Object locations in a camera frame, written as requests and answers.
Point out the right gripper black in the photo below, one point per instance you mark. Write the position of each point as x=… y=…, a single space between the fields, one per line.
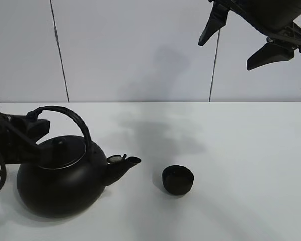
x=274 y=19

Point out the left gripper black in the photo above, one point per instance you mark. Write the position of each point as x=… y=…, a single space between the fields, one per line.
x=18 y=136

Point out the black round teapot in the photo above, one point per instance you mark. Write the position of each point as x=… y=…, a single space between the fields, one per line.
x=72 y=173

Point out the small black teacup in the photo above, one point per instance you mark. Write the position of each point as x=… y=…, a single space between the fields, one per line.
x=177 y=180

